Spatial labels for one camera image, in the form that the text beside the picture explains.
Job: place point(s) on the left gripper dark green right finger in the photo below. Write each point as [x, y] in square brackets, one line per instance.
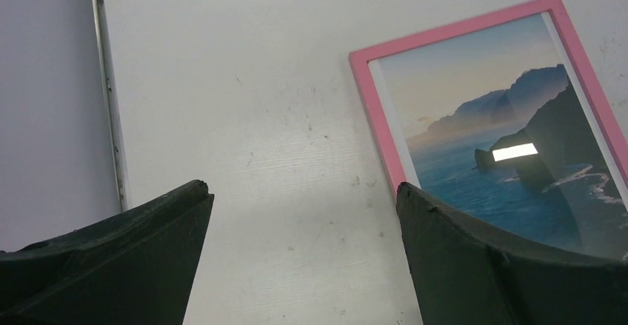
[466, 271]

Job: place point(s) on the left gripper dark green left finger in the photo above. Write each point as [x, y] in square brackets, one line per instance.
[136, 267]

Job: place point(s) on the white photo paper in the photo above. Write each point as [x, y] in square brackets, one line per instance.
[496, 123]

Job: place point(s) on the light wooden picture frame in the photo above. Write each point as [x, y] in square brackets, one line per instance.
[379, 115]

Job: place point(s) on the metal table edge rail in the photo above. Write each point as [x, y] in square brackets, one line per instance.
[108, 82]

